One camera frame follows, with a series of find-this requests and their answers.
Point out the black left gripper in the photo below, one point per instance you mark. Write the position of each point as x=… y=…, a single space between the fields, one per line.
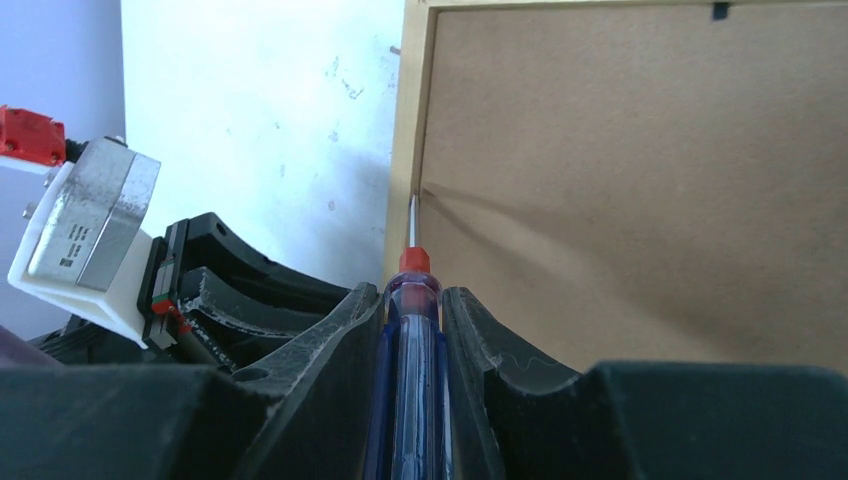
x=206 y=297

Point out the blue red screwdriver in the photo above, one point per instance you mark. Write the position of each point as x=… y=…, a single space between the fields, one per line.
x=410 y=431

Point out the wooden picture frame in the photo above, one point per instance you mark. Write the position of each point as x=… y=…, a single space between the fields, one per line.
x=661 y=180

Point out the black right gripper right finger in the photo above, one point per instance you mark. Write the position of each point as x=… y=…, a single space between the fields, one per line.
x=520 y=414

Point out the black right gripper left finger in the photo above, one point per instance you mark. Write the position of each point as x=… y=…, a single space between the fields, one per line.
x=298 y=413

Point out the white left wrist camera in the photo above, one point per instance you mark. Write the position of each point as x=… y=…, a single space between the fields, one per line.
x=84 y=249

